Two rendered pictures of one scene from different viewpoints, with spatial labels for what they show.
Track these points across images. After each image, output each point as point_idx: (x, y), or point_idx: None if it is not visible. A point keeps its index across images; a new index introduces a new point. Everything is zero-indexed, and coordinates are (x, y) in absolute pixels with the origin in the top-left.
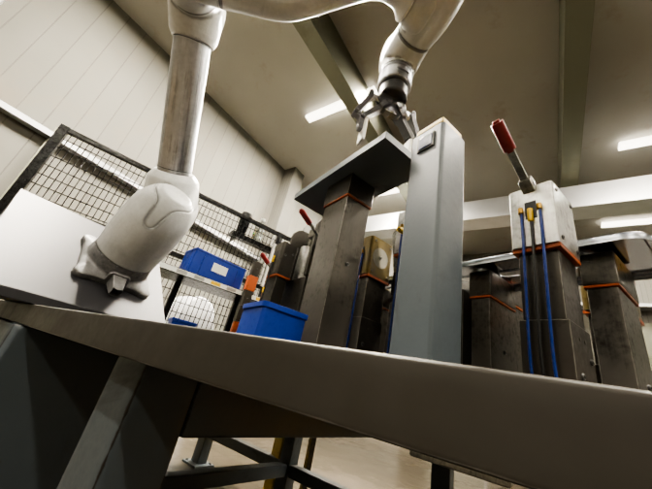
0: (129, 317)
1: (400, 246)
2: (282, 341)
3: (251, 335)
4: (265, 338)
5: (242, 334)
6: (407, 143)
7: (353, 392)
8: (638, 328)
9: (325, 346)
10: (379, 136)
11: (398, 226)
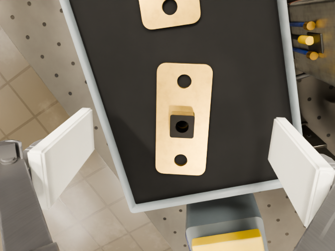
0: (48, 87)
1: (290, 26)
2: (109, 168)
3: (102, 157)
4: (105, 163)
5: (99, 154)
6: (298, 200)
7: None
8: None
9: (117, 178)
10: (125, 193)
11: (314, 6)
